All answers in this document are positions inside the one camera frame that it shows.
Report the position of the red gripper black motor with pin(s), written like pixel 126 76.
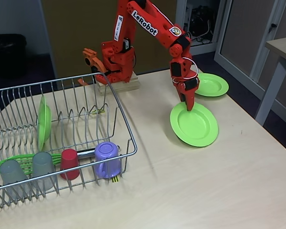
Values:
pixel 187 91

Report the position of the green plastic plate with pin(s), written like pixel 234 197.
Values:
pixel 212 86
pixel 195 126
pixel 44 124

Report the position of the purple plastic mug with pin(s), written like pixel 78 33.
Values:
pixel 107 152

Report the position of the red plastic cup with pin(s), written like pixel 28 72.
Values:
pixel 69 162

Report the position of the grey translucent plastic cup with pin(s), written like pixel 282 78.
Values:
pixel 43 167
pixel 12 174

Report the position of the red printed robot arm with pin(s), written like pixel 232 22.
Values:
pixel 164 35

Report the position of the wooden base block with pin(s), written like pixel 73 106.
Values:
pixel 131 84

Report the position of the white tambour door cabinet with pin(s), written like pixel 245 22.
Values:
pixel 240 35

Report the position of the yellow black tape marker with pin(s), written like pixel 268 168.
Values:
pixel 100 111
pixel 115 180

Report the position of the beige side table grey leg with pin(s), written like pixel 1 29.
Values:
pixel 283 44

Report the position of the brown cork board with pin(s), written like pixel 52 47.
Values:
pixel 69 35

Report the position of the black trash bin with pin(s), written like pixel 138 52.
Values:
pixel 7 55

